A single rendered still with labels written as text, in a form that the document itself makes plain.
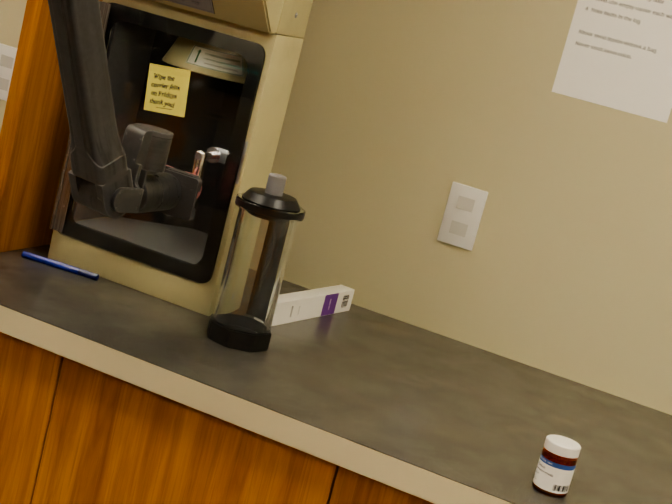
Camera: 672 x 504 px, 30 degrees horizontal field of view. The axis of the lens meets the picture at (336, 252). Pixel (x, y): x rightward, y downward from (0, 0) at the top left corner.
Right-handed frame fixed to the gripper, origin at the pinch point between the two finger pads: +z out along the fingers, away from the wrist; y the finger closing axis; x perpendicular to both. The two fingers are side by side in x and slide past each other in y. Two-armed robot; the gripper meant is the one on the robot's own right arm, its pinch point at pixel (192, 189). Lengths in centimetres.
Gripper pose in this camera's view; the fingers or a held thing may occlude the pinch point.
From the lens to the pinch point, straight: 199.3
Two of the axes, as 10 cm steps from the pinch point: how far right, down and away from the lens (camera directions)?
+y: -9.0, -3.0, 3.2
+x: -2.5, 9.5, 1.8
